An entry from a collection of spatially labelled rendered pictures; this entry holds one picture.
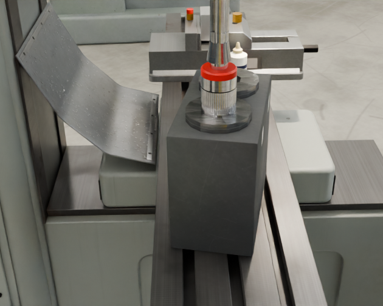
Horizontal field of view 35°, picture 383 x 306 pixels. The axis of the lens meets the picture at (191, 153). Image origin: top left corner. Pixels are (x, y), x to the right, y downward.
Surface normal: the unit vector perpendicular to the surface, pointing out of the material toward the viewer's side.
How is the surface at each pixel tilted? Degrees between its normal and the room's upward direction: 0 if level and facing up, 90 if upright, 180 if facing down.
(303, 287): 0
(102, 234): 90
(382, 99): 0
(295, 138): 0
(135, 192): 90
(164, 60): 90
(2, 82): 89
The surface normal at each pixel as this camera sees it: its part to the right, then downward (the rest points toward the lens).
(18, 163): 0.76, 0.31
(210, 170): -0.18, 0.51
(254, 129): -0.01, -0.86
